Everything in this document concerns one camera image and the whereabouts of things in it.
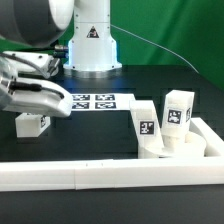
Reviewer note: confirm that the white round stool seat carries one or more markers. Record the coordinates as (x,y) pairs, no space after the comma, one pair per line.
(190,146)

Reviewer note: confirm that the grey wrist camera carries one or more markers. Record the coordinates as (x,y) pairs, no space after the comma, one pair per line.
(32,63)

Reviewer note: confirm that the white sheet with tags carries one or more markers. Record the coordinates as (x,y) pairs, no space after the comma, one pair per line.
(101,102)

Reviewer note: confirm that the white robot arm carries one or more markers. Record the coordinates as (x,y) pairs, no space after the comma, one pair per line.
(39,23)

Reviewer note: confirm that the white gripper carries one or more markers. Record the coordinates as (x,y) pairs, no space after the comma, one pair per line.
(36,96)

